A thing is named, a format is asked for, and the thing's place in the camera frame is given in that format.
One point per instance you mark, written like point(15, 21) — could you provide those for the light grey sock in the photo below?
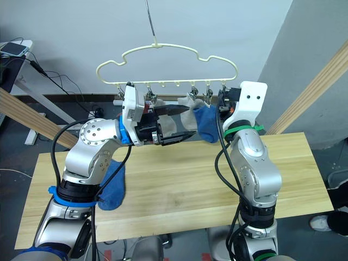
point(187, 119)

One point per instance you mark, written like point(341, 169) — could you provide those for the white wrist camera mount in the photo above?
point(130, 104)
point(251, 103)

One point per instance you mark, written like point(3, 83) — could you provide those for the smartphone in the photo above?
point(13, 49)

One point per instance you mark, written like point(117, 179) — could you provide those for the white desk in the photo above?
point(40, 95)

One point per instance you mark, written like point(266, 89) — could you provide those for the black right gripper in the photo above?
point(229, 99)

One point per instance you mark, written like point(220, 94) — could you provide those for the blue wrist clamp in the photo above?
point(124, 133)

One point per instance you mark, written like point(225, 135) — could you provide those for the metal hanger clip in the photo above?
point(208, 94)
point(120, 93)
point(223, 87)
point(193, 93)
point(150, 95)

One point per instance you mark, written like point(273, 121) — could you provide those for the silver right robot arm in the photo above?
point(255, 152)

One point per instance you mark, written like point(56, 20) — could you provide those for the blue sock with grey cuff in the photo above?
point(208, 122)

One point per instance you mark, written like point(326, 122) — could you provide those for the grey rounded shape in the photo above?
point(146, 248)

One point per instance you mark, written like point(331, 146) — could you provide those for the wooden beam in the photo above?
point(27, 114)
point(312, 84)

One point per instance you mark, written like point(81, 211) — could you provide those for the cream plastic clip hanger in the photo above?
point(166, 81)

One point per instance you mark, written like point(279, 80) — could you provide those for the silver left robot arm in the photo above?
point(92, 133)

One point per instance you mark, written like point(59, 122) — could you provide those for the grey chair part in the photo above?
point(338, 178)

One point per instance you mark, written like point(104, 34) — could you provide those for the metal hanger hook rod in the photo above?
point(150, 19)

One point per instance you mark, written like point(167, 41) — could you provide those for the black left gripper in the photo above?
point(148, 126)

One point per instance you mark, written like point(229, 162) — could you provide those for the white shoe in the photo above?
point(319, 223)

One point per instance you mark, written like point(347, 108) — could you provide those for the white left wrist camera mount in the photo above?
point(130, 104)

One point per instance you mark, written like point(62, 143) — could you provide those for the black trouser leg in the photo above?
point(338, 221)

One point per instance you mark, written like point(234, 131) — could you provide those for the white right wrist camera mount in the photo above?
point(251, 103)

